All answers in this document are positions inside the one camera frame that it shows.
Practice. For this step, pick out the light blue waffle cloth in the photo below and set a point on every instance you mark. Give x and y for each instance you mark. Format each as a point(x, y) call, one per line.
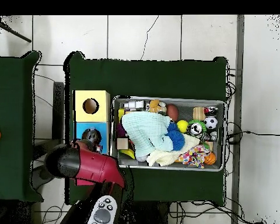
point(144, 130)

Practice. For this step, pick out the blue spiky rubber ball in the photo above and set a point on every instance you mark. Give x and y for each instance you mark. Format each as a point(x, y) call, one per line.
point(177, 140)

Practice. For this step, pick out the cream knitted cloth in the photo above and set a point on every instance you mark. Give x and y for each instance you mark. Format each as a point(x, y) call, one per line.
point(163, 158)

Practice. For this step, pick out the silver drink can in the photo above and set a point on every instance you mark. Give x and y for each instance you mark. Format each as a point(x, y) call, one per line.
point(196, 128)

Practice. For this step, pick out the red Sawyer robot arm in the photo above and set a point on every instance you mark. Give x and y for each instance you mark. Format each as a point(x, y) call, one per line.
point(93, 165)

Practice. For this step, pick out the wooden box with three holes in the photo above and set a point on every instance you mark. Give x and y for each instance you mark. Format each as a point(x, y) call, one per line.
point(102, 112)

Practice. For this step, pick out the shallow clear mesh bin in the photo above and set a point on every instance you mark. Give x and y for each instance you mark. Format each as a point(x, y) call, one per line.
point(189, 101)

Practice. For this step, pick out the tan plush animal toy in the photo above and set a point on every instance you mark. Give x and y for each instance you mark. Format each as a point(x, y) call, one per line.
point(154, 105)

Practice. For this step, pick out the tan cardboard square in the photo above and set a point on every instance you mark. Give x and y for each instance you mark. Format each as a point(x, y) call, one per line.
point(122, 143)

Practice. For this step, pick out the small brown toy football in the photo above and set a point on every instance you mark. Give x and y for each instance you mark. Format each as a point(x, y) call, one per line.
point(172, 112)

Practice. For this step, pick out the dark green table cloth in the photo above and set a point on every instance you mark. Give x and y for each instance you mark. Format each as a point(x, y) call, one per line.
point(142, 77)

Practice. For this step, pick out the colourful patterned cloth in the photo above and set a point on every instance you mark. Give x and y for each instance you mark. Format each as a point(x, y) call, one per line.
point(193, 156)

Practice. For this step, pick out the small black-white soccer ball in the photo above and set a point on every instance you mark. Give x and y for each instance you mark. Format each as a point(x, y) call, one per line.
point(210, 123)

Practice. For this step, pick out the small orange basketball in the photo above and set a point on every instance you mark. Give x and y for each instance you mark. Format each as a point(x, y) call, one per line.
point(210, 159)

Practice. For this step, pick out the black floor beam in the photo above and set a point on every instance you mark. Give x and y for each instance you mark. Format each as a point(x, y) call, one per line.
point(58, 109)

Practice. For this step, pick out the grey floor foot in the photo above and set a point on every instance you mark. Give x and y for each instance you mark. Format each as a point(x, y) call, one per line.
point(38, 182)

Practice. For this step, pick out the dark green side table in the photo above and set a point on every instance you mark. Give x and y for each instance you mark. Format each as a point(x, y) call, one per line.
point(11, 93)

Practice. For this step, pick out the black tripod leg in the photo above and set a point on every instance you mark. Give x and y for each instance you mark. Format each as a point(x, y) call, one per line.
point(16, 34)

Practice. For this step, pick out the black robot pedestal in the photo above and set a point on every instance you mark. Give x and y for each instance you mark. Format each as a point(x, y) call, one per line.
point(149, 214)

